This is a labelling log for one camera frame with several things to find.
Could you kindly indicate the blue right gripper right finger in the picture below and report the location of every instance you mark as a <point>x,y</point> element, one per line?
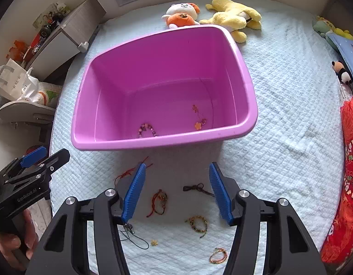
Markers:
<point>223,189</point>

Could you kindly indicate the panda plush toy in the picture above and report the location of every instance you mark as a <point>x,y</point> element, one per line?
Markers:
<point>343,75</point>

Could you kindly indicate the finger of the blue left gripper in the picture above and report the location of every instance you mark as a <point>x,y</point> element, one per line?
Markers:
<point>33,157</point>

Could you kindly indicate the white plastic bag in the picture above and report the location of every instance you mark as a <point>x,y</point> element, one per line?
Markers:
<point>37,92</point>

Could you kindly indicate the person's left hand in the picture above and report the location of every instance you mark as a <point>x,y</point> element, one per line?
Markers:
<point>9,241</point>

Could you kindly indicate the blue small pillow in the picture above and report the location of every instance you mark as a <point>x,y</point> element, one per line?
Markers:
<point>345,49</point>

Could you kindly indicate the white paper shopping bag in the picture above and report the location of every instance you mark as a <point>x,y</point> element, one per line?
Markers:
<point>12,78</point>

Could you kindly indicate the small yellow flower charm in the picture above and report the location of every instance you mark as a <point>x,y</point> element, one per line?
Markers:
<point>154,242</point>

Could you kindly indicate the grey chair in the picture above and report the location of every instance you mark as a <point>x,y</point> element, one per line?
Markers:
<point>25,111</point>

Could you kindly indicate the red floral quilt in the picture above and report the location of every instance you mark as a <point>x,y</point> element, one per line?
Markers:
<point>338,245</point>

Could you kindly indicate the pink plastic bin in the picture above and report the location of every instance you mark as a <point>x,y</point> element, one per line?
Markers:
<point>173,87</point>

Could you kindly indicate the green yellow plush toy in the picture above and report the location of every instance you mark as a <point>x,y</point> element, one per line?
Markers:
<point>324,27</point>

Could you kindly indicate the grey bedside cabinet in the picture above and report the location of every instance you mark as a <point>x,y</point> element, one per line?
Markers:
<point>71,37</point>

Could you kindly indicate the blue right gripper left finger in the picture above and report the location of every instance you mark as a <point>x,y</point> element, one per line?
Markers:
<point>131,188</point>

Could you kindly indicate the yellow plush dog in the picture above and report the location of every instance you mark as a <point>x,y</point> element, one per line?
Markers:
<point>234,17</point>

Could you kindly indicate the white orange plush toy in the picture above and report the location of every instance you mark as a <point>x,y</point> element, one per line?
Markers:
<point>181,14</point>

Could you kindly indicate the light blue quilted blanket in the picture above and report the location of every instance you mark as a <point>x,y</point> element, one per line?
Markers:
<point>295,150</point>

